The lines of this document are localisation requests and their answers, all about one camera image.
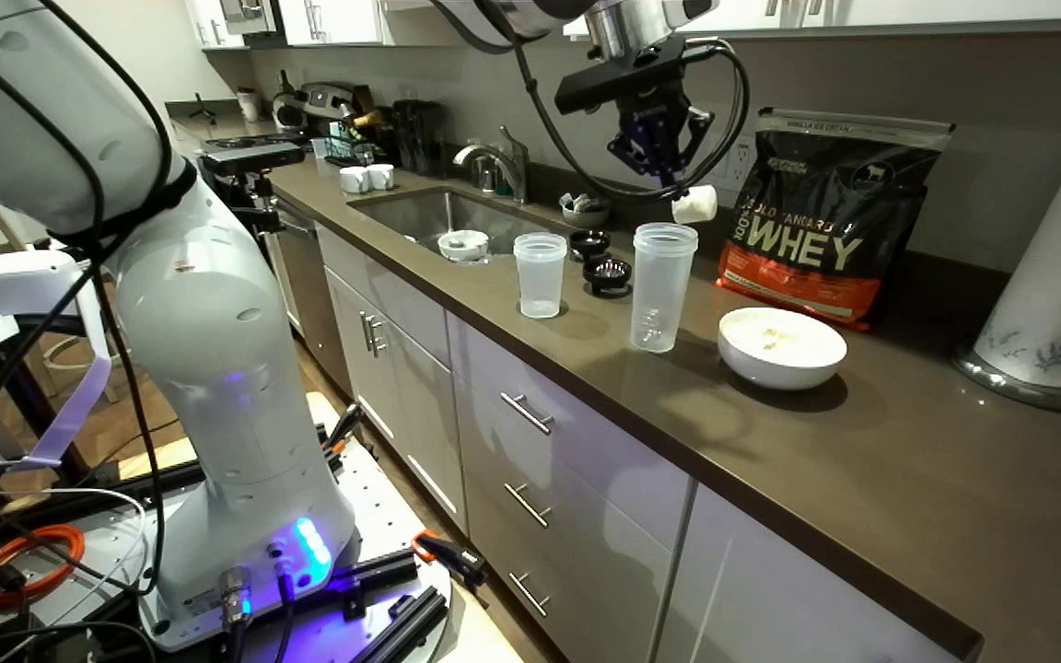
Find small black white object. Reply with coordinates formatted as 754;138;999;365
555;190;611;229

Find short clear shaker cup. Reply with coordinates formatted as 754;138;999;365
512;232;571;325

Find small round white container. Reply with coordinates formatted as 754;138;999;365
434;226;493;269

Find black round bowl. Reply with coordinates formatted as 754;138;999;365
567;226;616;264

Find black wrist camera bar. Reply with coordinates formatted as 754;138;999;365
553;42;687;117

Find silver cabinet door handle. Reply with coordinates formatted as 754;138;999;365
356;310;392;361

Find white ceramic bowl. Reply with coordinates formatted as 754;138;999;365
715;306;849;396

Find tall clear shaker cup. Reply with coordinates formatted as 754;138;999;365
626;217;703;358

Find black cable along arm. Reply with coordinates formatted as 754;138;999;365
0;0;203;605

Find silver countertop appliance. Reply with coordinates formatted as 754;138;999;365
267;79;374;166

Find steel kitchen sink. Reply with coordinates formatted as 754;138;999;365
351;186;559;259

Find orange black clamp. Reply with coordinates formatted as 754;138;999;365
413;528;491;595
321;401;367;477

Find black coffee maker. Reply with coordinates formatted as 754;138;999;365
384;96;450;178

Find chrome sink faucet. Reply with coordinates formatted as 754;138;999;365
450;126;529;205

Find orange coiled cable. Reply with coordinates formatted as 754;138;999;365
0;520;87;613

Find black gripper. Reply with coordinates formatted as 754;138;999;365
606;90;715;201

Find stainless dishwasher front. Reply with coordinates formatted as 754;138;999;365
267;205;356;398

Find white upper kitchen cabinets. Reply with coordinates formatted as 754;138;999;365
184;0;1061;51

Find black whey protein bag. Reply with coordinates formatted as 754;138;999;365
715;106;957;331

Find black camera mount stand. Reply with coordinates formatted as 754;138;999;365
198;138;308;239

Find perforated robot mounting table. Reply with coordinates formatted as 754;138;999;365
0;392;498;663

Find silver drawer handle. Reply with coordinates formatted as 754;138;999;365
498;386;555;440
499;477;555;532
503;569;555;624

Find white plastic scoop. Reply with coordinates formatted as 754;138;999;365
665;180;720;229

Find black aluminium rail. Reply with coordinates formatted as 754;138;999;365
343;548;454;663

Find white wall outlet plate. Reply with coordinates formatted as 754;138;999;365
703;117;757;193

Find lower kitchen cabinets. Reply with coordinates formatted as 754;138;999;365
267;201;963;663

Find white plastic frame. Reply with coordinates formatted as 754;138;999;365
0;244;117;471

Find silver towel holder base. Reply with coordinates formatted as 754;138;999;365
955;347;1061;418

